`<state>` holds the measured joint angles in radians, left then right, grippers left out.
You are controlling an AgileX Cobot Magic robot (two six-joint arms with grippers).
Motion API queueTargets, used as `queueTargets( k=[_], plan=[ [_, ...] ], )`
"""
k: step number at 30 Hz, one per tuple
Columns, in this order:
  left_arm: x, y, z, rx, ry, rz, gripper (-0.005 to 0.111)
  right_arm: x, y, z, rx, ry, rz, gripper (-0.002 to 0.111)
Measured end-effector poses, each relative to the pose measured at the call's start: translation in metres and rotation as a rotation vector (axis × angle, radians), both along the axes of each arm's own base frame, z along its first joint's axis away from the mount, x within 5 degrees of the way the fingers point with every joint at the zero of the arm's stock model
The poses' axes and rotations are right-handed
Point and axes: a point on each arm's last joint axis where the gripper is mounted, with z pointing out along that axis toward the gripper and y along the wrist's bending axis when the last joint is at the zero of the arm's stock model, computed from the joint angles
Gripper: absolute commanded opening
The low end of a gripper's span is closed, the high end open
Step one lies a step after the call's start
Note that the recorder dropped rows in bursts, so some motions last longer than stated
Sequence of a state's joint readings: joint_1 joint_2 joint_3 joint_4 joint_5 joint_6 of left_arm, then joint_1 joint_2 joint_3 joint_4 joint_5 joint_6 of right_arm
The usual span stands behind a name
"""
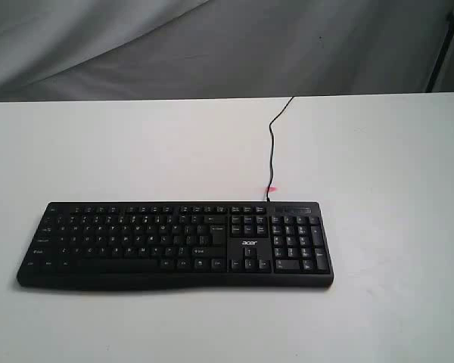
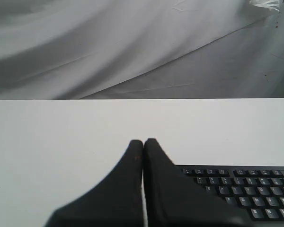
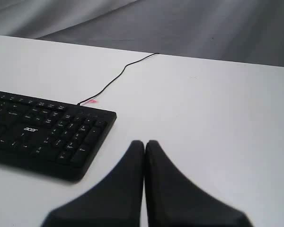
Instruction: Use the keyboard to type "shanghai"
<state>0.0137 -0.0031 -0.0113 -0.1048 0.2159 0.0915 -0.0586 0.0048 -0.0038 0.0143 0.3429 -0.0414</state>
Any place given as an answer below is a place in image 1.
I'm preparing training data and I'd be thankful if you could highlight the black acer keyboard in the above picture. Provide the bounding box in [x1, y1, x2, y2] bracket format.
[17, 201, 334, 290]

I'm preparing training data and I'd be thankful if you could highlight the grey backdrop cloth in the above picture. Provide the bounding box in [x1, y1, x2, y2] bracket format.
[0, 1, 454, 102]

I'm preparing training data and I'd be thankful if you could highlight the black tripod stand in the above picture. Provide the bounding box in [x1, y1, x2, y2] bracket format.
[424, 7, 454, 93]

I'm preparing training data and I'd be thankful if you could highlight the black keyboard cable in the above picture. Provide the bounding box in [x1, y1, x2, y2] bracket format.
[265, 96, 296, 203]

